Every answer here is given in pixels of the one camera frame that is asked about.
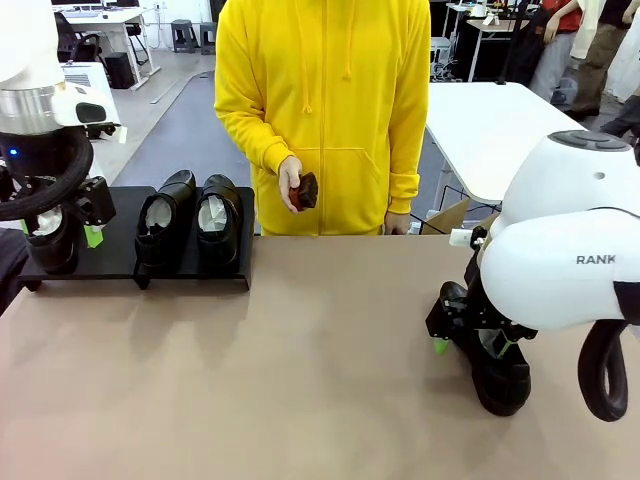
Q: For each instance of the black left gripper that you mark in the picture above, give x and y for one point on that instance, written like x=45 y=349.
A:
x=35 y=155

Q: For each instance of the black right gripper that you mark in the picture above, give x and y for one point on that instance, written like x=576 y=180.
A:
x=477 y=285

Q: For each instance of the black leather dress shoe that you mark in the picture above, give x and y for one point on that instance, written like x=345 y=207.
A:
x=160 y=250
x=500 y=395
x=217 y=250
x=52 y=255

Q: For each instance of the red-brown shoe brush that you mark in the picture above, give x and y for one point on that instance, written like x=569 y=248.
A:
x=307 y=192

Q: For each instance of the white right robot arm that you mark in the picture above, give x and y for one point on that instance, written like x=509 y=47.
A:
x=550 y=225

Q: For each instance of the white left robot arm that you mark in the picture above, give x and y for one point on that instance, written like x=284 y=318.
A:
x=25 y=40

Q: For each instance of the person's right forearm yellow sleeve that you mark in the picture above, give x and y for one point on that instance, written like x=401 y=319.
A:
x=250 y=140

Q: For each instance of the person's left forearm yellow sleeve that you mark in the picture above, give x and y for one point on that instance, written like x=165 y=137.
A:
x=407 y=170

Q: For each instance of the person's left hand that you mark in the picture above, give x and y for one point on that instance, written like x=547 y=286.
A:
x=397 y=225

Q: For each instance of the person's right hand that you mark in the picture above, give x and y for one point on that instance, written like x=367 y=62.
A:
x=287 y=177

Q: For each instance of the white paper shoe stuffing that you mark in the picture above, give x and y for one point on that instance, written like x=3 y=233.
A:
x=47 y=222
x=212 y=215
x=160 y=212
x=489 y=345

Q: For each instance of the brown cardboard box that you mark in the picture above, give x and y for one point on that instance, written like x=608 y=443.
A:
x=440 y=220

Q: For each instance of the white dehumidifier unit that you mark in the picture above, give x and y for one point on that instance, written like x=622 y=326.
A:
x=85 y=75

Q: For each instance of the black computer tower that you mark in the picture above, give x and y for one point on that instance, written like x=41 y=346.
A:
x=120 y=70

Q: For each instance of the black mesh office chair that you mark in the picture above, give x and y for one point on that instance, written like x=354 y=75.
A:
x=75 y=40

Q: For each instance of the white office desk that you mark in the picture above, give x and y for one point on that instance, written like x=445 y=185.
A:
x=110 y=17

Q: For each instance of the large white table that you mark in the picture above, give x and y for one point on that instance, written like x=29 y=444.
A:
x=475 y=130

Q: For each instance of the grey plastic stool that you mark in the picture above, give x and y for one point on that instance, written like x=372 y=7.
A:
x=207 y=37
x=182 y=32

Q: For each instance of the grey plastic bin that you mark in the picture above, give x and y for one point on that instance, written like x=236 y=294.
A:
x=565 y=91

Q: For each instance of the person in dark clothes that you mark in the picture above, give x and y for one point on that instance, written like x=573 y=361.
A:
x=622 y=117

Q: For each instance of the white computer case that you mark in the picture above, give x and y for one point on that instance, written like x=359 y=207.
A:
x=441 y=55

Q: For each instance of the person torso in yellow hoodie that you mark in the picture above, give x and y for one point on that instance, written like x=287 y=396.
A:
x=325 y=100

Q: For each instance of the black desk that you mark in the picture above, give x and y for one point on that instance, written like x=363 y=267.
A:
x=492 y=45

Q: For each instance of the person in red top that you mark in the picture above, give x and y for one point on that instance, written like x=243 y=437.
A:
x=552 y=50

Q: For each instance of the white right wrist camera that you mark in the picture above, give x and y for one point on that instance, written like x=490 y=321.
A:
x=459 y=237

